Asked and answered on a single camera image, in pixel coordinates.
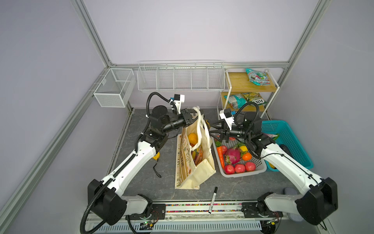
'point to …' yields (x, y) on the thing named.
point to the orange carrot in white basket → (219, 149)
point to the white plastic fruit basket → (261, 168)
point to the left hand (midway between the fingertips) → (204, 115)
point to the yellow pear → (193, 139)
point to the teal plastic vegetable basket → (286, 137)
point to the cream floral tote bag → (194, 162)
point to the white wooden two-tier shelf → (238, 83)
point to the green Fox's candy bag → (253, 97)
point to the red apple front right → (250, 166)
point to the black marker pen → (213, 200)
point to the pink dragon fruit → (233, 154)
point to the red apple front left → (229, 169)
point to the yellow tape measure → (156, 157)
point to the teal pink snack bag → (258, 78)
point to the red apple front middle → (239, 168)
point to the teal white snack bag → (237, 101)
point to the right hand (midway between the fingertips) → (209, 129)
